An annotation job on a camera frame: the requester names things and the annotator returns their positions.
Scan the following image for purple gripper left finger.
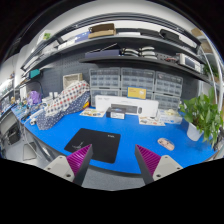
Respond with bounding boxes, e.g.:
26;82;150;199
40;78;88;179
44;143;94;187

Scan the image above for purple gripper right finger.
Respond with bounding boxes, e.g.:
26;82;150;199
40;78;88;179
134;144;184;185

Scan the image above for black mouse pad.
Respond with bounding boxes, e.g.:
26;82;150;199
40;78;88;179
65;128;121;163

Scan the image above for leaflet right on table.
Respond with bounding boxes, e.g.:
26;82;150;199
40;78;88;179
139;117;164;126

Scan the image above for leaflet on table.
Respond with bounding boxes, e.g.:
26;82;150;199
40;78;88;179
80;108;105;117
139;117;164;126

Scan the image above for leaflet left on table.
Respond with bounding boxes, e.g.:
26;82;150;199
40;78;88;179
80;108;105;117

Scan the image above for white keyboard box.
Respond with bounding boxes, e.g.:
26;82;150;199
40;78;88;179
95;95;159;117

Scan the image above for small black box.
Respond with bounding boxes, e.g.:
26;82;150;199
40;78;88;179
106;107;126;119

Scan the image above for patterned cloth bundle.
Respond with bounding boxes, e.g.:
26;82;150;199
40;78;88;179
36;80;90;130

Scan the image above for yellow label box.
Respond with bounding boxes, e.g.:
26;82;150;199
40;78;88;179
127;87;146;99

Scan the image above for green potted plant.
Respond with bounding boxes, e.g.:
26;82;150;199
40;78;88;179
180;87;223;146

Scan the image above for grey drawer organizer cabinets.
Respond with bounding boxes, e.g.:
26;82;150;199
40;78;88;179
89;67;183;110

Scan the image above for purple bag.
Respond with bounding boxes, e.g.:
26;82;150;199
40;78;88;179
27;91;41;105

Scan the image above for cardboard box on shelf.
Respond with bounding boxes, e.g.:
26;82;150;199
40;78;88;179
88;23;116;39

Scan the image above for black wall shelf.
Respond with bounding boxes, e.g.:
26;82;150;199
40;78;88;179
21;35;208;82

